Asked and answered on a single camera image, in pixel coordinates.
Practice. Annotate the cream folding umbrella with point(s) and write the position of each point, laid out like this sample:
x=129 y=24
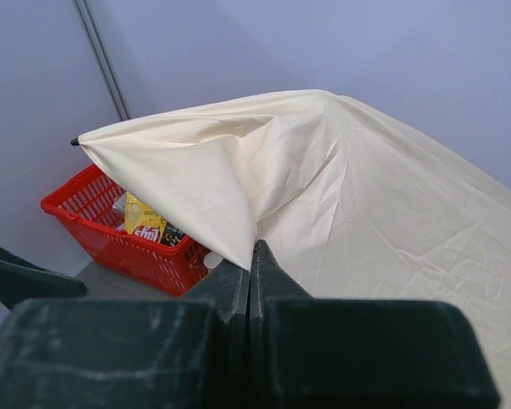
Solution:
x=353 y=203

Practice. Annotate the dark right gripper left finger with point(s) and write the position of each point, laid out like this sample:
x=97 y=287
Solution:
x=59 y=348

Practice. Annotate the black snack packet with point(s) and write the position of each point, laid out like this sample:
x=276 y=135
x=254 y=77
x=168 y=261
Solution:
x=172 y=235

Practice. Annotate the grey wall corner profile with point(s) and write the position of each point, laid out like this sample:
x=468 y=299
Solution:
x=102 y=58

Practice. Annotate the red plastic shopping basket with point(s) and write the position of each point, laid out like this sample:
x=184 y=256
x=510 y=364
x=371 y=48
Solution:
x=84 y=207

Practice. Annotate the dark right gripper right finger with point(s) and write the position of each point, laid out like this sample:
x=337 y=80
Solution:
x=308 y=352

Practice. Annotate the yellow snack bag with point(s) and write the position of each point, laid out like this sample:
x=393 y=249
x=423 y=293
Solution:
x=142 y=221

